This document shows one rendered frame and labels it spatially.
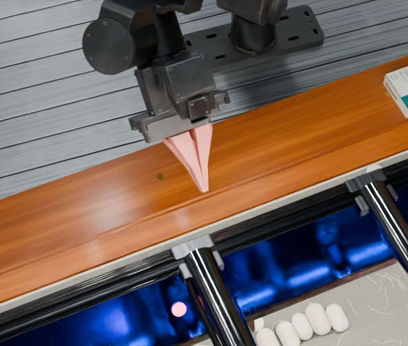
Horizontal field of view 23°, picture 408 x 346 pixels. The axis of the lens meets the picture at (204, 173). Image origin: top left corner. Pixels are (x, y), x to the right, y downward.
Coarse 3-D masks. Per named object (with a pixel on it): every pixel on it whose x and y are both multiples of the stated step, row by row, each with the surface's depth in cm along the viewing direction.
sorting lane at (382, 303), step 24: (360, 168) 124; (312, 192) 122; (240, 216) 120; (168, 240) 119; (120, 264) 117; (48, 288) 115; (336, 288) 115; (360, 288) 115; (384, 288) 115; (0, 312) 114; (288, 312) 114; (360, 312) 114; (384, 312) 114; (312, 336) 112; (336, 336) 112; (360, 336) 112; (384, 336) 112
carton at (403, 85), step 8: (392, 72) 127; (400, 72) 127; (384, 80) 127; (392, 80) 126; (400, 80) 126; (392, 88) 126; (400, 88) 125; (392, 96) 127; (400, 96) 125; (400, 104) 125
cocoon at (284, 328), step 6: (282, 324) 111; (288, 324) 111; (276, 330) 111; (282, 330) 111; (288, 330) 110; (294, 330) 111; (282, 336) 110; (288, 336) 110; (294, 336) 110; (282, 342) 111; (288, 342) 110; (294, 342) 110
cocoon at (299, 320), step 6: (294, 318) 112; (300, 318) 111; (306, 318) 112; (294, 324) 112; (300, 324) 111; (306, 324) 111; (300, 330) 111; (306, 330) 111; (312, 330) 111; (300, 336) 111; (306, 336) 111
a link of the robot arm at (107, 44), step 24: (120, 0) 98; (144, 0) 100; (168, 0) 103; (192, 0) 102; (96, 24) 98; (120, 24) 97; (144, 24) 99; (96, 48) 98; (120, 48) 97; (144, 48) 99; (120, 72) 98
